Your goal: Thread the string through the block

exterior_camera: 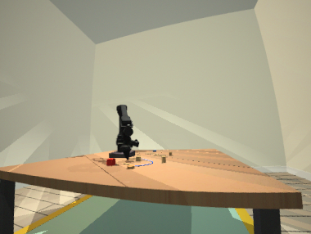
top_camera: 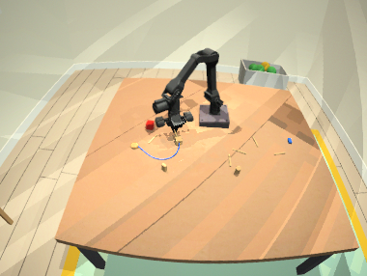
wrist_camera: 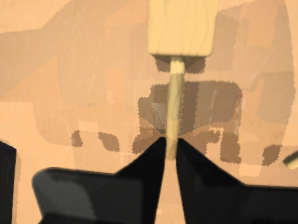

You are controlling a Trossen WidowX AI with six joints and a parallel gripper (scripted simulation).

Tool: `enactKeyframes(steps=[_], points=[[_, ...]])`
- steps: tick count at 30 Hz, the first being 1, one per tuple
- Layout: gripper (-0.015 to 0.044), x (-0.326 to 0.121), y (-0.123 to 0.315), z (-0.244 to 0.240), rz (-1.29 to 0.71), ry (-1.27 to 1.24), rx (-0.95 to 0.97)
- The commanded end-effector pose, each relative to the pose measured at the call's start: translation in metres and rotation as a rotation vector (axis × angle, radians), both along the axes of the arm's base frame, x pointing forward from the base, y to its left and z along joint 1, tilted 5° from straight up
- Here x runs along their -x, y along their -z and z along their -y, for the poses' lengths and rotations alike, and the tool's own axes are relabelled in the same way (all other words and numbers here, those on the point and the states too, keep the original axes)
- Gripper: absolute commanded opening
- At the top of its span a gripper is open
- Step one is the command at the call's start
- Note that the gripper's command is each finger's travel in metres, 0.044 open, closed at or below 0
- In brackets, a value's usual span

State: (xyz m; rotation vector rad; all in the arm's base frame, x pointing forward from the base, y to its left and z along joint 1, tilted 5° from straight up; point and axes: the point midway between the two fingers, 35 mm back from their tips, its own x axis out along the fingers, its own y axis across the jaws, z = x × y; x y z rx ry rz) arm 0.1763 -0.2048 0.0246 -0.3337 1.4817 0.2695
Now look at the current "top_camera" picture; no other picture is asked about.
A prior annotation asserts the red block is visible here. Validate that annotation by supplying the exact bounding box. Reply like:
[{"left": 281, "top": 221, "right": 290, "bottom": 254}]
[{"left": 146, "top": 120, "right": 154, "bottom": 130}]

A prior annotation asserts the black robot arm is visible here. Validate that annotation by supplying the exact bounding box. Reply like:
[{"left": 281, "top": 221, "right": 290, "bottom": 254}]
[{"left": 153, "top": 48, "right": 224, "bottom": 129}]

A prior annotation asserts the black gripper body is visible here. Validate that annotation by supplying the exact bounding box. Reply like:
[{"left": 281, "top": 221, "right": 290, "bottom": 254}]
[{"left": 155, "top": 108, "right": 194, "bottom": 127}]

